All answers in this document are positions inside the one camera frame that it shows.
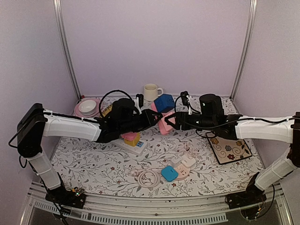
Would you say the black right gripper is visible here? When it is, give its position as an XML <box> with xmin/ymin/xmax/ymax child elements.
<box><xmin>165</xmin><ymin>111</ymin><xmax>216</xmax><ymax>131</ymax></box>

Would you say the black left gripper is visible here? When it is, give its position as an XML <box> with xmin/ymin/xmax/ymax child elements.
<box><xmin>118</xmin><ymin>108</ymin><xmax>162</xmax><ymax>135</ymax></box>

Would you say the pink triangular power socket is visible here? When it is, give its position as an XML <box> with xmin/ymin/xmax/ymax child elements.
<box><xmin>151</xmin><ymin>102</ymin><xmax>175</xmax><ymax>135</ymax></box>

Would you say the dark blue cube socket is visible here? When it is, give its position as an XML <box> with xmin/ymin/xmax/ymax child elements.
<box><xmin>154</xmin><ymin>94</ymin><xmax>175</xmax><ymax>113</ymax></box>

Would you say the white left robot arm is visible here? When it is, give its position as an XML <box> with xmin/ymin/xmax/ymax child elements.
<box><xmin>16</xmin><ymin>98</ymin><xmax>163</xmax><ymax>203</ymax></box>

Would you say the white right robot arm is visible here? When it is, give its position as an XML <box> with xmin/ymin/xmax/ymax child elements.
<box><xmin>165</xmin><ymin>94</ymin><xmax>300</xmax><ymax>204</ymax></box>

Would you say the pink plug adapter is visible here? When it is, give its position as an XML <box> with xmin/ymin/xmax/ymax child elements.
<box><xmin>121</xmin><ymin>132</ymin><xmax>137</xmax><ymax>141</ymax></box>

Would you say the yellow cube socket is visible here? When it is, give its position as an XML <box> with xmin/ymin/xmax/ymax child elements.
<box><xmin>123</xmin><ymin>133</ymin><xmax>140</xmax><ymax>147</ymax></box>

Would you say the cyan square plug adapter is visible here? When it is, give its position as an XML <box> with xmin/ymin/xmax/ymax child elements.
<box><xmin>161</xmin><ymin>165</ymin><xmax>178</xmax><ymax>182</ymax></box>

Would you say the round pink power socket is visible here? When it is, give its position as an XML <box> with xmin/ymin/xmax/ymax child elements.
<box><xmin>174</xmin><ymin>163</ymin><xmax>196</xmax><ymax>180</ymax></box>

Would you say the cream ceramic mug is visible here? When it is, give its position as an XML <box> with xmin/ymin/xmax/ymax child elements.
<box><xmin>143</xmin><ymin>83</ymin><xmax>164</xmax><ymax>101</ymax></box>

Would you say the white power strip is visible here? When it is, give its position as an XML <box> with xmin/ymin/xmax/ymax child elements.
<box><xmin>111</xmin><ymin>138</ymin><xmax>148</xmax><ymax>156</ymax></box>

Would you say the white charger left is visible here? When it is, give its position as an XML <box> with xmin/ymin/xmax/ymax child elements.
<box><xmin>169</xmin><ymin>156</ymin><xmax>182</xmax><ymax>168</ymax></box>

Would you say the woven bamboo tray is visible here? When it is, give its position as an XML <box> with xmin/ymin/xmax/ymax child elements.
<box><xmin>99</xmin><ymin>104</ymin><xmax>113</xmax><ymax>118</ymax></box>

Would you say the floral square plate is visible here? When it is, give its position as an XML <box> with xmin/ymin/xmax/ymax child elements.
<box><xmin>205</xmin><ymin>132</ymin><xmax>252</xmax><ymax>165</ymax></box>

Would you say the white bowl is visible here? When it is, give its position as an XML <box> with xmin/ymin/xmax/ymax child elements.
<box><xmin>78</xmin><ymin>100</ymin><xmax>97</xmax><ymax>115</ymax></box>

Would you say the pink plate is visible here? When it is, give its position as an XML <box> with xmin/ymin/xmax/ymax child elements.
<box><xmin>74</xmin><ymin>98</ymin><xmax>100</xmax><ymax>118</ymax></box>

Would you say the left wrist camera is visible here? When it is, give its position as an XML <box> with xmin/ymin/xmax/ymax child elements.
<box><xmin>134</xmin><ymin>94</ymin><xmax>144</xmax><ymax>114</ymax></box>

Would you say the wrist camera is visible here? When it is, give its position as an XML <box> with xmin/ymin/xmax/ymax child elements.
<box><xmin>134</xmin><ymin>94</ymin><xmax>144</xmax><ymax>114</ymax></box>
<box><xmin>180</xmin><ymin>91</ymin><xmax>193</xmax><ymax>115</ymax></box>

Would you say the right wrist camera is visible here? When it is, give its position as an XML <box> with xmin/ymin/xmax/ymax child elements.
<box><xmin>180</xmin><ymin>91</ymin><xmax>193</xmax><ymax>115</ymax></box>

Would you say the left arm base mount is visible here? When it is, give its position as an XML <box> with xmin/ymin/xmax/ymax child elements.
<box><xmin>45</xmin><ymin>186</ymin><xmax>87</xmax><ymax>209</ymax></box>

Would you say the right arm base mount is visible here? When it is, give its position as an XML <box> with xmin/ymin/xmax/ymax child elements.
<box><xmin>225</xmin><ymin>186</ymin><xmax>267</xmax><ymax>209</ymax></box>

